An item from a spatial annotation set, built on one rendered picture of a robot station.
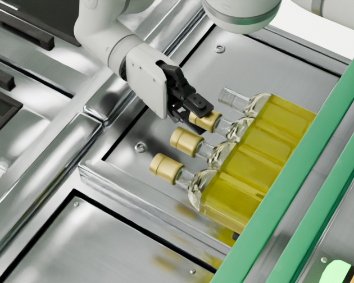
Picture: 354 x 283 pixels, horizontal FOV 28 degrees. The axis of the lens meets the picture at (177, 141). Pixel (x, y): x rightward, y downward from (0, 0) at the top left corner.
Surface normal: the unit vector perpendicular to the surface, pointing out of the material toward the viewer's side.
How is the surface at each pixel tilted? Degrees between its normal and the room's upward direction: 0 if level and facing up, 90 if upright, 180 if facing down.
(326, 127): 90
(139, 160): 90
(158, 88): 75
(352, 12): 90
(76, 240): 91
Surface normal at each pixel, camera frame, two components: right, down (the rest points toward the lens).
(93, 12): -0.54, 0.53
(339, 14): -0.52, 0.80
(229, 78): 0.00, -0.58
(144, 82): -0.73, 0.56
